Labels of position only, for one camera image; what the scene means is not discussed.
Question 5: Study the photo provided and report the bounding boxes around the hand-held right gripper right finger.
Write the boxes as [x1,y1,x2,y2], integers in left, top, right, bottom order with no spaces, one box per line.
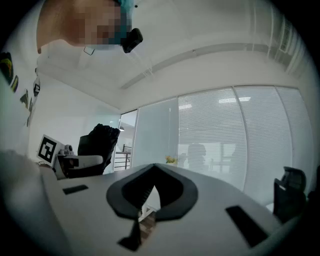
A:
[154,162,199,223]

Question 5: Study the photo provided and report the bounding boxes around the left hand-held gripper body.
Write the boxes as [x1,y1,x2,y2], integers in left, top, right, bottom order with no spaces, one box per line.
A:
[36,134,104,180]

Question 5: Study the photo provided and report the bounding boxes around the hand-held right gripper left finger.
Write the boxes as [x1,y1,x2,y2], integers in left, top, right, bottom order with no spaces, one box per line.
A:
[106,162,157,219]

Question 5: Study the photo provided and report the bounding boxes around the yellow flower bouquet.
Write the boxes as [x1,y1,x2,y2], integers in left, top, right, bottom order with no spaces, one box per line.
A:
[164,154,179,165]

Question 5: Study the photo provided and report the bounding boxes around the black metal railing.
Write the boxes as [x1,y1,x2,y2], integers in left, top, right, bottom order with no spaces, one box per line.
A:
[114,144,133,172]

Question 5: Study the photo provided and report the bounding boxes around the white printed T-shirt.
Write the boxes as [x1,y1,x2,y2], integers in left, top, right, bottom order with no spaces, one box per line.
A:
[0,47,66,256]

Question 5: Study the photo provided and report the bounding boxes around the frosted glass panel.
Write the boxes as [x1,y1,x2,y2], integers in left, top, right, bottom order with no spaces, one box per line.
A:
[131,98,179,169]

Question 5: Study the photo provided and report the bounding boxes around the white window blinds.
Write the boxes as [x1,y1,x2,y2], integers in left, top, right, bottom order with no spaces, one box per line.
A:
[177,85,309,197]

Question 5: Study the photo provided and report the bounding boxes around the black office chair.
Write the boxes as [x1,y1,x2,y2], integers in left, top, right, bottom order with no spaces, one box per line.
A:
[273,166,308,224]

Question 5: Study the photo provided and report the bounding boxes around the person's head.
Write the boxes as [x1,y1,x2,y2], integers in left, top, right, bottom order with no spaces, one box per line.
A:
[36,0,132,55]

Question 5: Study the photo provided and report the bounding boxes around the black head-worn camera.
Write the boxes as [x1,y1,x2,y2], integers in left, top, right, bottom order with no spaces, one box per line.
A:
[121,27,144,54]

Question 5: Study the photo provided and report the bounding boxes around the teal head strap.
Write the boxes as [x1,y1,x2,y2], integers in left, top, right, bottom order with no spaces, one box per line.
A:
[117,0,133,47]

